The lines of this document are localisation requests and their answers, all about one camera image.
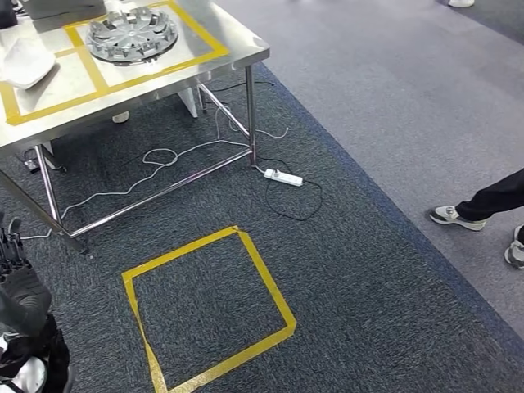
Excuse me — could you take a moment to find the white curved panel part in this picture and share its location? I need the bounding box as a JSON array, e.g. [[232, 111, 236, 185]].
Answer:
[[0, 36, 57, 91]]

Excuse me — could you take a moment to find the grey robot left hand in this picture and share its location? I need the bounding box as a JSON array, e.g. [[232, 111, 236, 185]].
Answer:
[[0, 212, 53, 338]]

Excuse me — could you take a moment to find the silver wheel hubcap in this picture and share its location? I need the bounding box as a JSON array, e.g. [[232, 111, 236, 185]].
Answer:
[[85, 6, 180, 65]]

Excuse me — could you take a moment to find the white power strip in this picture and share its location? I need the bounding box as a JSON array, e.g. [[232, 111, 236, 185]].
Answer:
[[264, 167, 304, 189]]

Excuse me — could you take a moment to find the white floor cable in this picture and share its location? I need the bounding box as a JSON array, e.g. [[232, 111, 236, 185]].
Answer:
[[18, 228, 54, 242], [214, 102, 290, 174], [60, 138, 251, 219]]

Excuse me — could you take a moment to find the black floor cable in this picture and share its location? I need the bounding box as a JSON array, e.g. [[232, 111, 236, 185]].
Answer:
[[255, 156, 324, 223]]

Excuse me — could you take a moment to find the stainless steel workbench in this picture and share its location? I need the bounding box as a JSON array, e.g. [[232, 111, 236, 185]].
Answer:
[[0, 0, 271, 256]]

